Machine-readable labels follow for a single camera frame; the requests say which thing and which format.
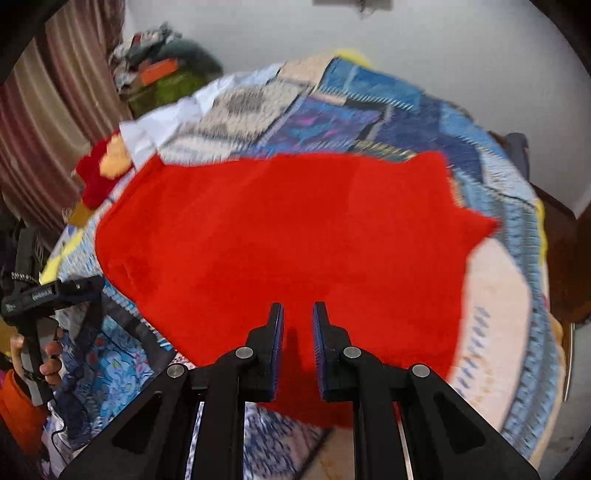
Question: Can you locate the blue patchwork printed blanket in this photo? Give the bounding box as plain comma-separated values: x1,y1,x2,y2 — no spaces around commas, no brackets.
39,53,566,480

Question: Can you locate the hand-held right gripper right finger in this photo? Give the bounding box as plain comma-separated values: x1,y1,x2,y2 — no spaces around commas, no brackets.
312,301,541,480

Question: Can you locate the person's left hand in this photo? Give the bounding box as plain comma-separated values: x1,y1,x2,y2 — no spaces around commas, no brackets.
9,327,64,389

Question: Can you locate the metal door handle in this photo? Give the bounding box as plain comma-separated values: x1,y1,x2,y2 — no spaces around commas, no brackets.
562,322,577,403

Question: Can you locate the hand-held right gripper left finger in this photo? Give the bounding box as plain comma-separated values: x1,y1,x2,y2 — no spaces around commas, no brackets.
59,302,285,480

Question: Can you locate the red and yellow cushion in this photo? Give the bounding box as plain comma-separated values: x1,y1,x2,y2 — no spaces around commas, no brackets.
75,131,139,209

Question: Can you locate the pile of clothes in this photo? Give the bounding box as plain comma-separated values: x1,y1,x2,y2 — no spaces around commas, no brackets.
110,28,223,118

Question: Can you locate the red zip jacket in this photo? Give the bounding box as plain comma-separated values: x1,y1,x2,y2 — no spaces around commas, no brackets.
95,151,502,428

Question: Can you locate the person's left forearm orange sleeve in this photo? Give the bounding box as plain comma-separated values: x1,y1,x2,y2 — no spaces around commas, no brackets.
0,368,51,457

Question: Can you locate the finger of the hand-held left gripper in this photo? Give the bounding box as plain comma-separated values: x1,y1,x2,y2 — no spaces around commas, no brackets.
55,275,106,344

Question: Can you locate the striped curtain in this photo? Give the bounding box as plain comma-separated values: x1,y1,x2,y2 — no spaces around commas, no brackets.
0,0,134,241

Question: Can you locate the brown wooden door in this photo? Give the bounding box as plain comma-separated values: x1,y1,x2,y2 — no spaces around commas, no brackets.
536,182,591,328

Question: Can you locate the white cloth sheet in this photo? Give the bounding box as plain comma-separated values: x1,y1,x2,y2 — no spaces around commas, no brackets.
119,69,282,167

